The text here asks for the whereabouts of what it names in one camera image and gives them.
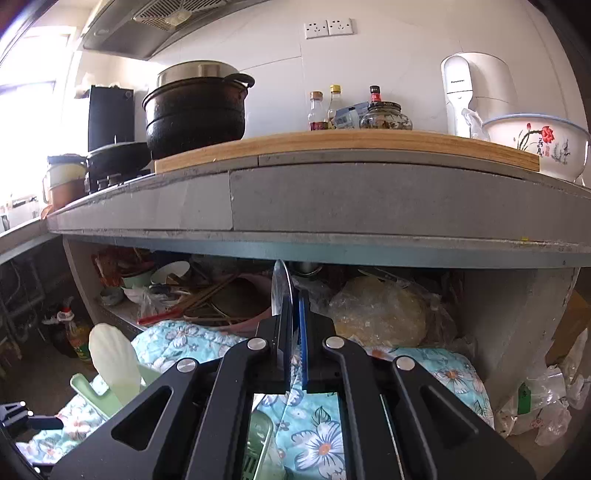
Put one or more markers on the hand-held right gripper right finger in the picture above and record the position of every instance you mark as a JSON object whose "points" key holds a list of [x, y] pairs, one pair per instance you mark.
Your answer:
{"points": [[304, 350]]}

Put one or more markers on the white kitchen appliance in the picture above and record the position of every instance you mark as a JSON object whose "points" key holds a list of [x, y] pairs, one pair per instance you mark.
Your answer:
{"points": [[485, 83]]}

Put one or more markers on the small blue bowl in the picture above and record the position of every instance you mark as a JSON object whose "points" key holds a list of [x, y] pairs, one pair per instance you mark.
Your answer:
{"points": [[111, 296]]}

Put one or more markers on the grey concrete counter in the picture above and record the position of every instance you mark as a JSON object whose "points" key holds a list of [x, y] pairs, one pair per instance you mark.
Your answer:
{"points": [[323, 198]]}

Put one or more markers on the cooking oil bottle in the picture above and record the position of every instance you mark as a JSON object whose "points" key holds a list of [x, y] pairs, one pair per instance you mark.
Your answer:
{"points": [[78, 339]]}

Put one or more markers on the brown-cap sauce bottle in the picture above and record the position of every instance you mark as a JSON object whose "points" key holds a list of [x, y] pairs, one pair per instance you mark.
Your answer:
{"points": [[317, 115]]}

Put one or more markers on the crumpled plastic bags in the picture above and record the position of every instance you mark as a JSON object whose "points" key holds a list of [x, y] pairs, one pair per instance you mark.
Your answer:
{"points": [[549, 406]]}

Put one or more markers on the green bowl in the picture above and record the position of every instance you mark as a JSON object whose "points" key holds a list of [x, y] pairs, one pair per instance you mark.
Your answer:
{"points": [[137, 279]]}

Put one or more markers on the floral quilted blanket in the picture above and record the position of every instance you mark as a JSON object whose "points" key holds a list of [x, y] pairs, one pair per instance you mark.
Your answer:
{"points": [[323, 443]]}

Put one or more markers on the green tag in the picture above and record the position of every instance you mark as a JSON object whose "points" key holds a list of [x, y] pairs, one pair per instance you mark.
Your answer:
{"points": [[523, 398]]}

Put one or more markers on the red-cap sauce bottle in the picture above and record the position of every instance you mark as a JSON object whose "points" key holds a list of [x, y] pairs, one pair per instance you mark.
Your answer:
{"points": [[375, 94]]}

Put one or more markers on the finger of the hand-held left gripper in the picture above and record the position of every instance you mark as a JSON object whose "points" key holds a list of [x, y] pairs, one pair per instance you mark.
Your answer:
{"points": [[45, 422]]}

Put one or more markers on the blue food packet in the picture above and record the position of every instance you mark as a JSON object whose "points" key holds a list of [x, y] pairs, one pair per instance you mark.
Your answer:
{"points": [[347, 117]]}

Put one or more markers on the yellow-cap sauce bottle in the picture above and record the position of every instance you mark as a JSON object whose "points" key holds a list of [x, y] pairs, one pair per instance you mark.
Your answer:
{"points": [[334, 108]]}

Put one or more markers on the white wall socket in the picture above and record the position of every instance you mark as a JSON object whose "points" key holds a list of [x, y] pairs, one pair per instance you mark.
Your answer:
{"points": [[340, 26], [316, 30]]}

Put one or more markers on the orange food packaging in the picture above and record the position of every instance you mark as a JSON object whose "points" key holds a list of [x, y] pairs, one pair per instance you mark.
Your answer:
{"points": [[113, 265]]}

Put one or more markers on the range hood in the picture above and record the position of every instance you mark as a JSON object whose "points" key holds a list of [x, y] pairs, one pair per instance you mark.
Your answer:
{"points": [[152, 27]]}

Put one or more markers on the plastic bag with yellow contents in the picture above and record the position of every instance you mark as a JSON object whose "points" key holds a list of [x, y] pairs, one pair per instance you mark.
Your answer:
{"points": [[378, 314]]}

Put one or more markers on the water pipes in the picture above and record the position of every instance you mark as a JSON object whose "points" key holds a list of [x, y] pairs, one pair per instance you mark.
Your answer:
{"points": [[18, 304]]}

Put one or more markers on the gas stove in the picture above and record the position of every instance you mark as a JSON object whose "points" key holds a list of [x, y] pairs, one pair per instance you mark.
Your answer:
{"points": [[115, 181]]}

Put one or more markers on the dark plastic jug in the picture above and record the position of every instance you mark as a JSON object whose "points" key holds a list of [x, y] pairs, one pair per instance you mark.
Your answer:
{"points": [[56, 337]]}

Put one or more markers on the floral porcelain bowl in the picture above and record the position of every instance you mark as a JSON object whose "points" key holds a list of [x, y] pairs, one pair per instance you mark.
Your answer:
{"points": [[535, 147]]}

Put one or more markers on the large white plastic spoon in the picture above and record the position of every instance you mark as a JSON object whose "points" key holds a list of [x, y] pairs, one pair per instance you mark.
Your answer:
{"points": [[113, 355]]}

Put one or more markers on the white bowl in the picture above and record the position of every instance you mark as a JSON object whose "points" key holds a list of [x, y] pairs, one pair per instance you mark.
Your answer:
{"points": [[171, 273]]}

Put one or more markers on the copper-coloured pot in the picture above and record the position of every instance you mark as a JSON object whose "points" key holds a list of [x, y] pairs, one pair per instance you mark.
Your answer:
{"points": [[65, 196]]}

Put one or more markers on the black wok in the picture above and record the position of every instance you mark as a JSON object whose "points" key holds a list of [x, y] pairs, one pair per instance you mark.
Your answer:
{"points": [[117, 156]]}

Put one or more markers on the wooden cutting board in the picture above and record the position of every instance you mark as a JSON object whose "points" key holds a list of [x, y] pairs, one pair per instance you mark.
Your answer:
{"points": [[346, 145]]}

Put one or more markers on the clear plastic bag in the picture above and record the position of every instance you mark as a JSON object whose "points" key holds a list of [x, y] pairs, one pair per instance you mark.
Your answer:
{"points": [[475, 123]]}

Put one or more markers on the black pot with steel lid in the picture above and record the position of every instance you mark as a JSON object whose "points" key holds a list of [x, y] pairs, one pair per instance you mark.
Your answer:
{"points": [[194, 120]]}

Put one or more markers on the cardboard box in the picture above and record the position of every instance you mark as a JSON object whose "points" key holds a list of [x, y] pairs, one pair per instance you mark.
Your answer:
{"points": [[572, 323]]}

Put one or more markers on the window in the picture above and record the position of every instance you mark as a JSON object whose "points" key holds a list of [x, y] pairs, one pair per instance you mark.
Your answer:
{"points": [[27, 115]]}

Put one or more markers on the green utensil holder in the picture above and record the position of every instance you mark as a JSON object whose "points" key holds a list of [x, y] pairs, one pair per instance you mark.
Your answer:
{"points": [[84, 386]]}

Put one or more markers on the glass jar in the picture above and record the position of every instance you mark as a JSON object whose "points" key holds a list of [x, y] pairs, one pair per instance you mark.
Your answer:
{"points": [[385, 117]]}

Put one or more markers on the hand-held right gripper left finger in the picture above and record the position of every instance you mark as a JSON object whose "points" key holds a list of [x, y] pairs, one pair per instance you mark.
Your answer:
{"points": [[276, 341]]}

